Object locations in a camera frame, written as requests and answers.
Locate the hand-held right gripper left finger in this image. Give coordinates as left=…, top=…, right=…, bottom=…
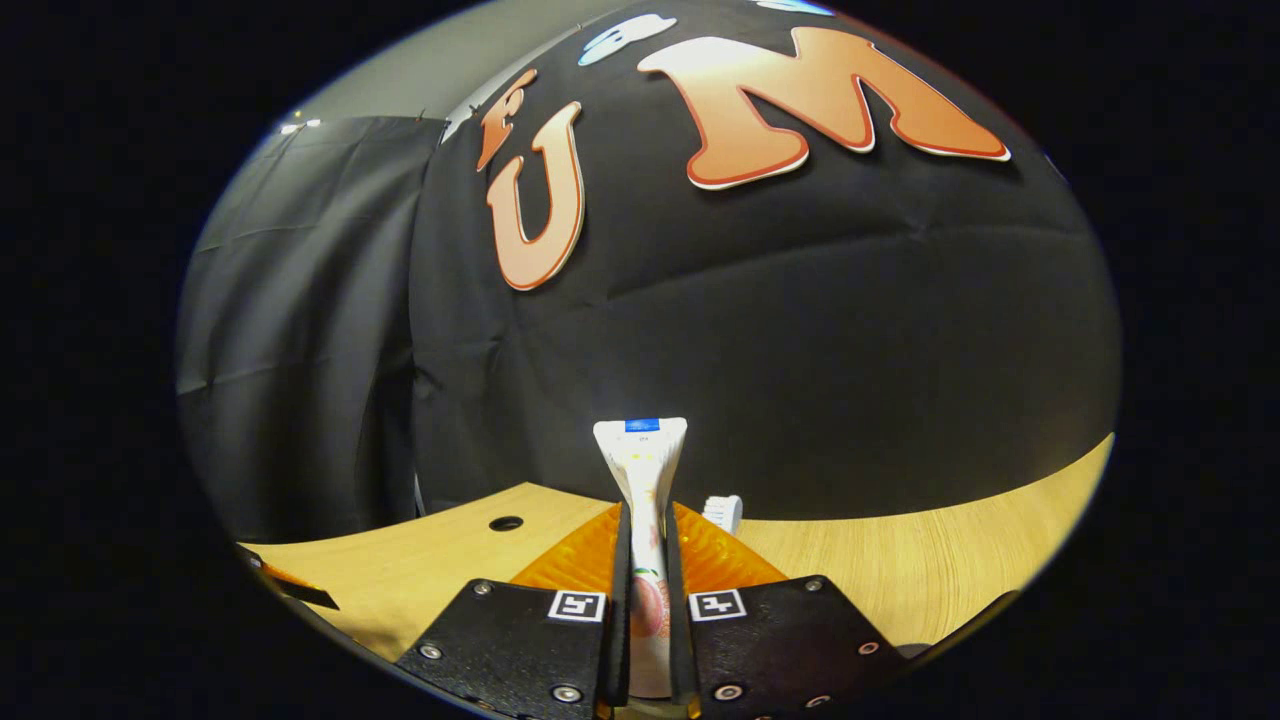
left=395, top=502, right=635, bottom=720

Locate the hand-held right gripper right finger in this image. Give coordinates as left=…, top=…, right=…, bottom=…
left=663, top=502, right=909, bottom=720

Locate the white toothbrush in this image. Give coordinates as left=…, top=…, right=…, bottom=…
left=702, top=494, right=744, bottom=538

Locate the white toothpaste tube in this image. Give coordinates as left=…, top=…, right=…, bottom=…
left=593, top=417, right=689, bottom=699

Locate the black backdrop cloth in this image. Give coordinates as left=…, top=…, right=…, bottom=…
left=178, top=0, right=1123, bottom=546

